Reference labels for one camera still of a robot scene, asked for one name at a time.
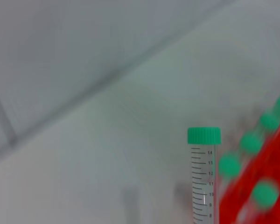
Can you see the orange plastic test tube rack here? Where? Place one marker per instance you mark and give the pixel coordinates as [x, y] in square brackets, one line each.
[277, 163]

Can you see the green-capped graduated test tube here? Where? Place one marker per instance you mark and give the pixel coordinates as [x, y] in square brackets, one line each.
[204, 137]

